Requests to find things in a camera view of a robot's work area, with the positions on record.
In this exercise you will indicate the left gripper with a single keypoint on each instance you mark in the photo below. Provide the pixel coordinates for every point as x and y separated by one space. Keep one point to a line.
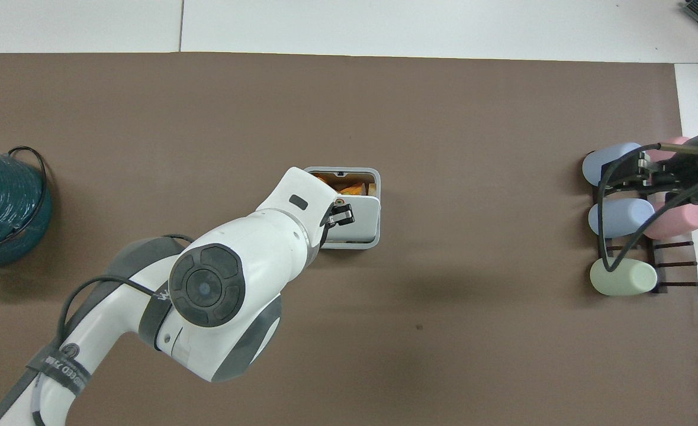
325 228

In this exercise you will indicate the small grey trash can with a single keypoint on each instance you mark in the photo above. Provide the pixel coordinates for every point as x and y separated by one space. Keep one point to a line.
363 219

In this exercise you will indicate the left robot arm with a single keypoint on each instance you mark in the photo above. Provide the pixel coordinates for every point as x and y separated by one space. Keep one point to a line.
254 248

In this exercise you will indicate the orange crumpled wrapper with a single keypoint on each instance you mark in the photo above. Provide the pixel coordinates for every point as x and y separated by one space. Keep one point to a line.
351 189

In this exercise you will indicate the pink cup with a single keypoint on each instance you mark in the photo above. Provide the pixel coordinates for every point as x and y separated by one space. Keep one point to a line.
680 220
674 142

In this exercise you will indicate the light blue cup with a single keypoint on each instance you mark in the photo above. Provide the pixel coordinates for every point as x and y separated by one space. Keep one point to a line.
624 216
609 165

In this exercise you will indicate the dark brown cup rack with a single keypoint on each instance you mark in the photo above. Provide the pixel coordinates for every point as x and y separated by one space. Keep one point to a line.
674 264

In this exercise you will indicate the light green cup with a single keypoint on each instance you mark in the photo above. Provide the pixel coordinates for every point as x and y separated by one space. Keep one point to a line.
630 278

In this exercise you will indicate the teal ribbed cylinder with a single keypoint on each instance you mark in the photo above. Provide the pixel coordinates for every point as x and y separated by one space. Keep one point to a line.
2 201

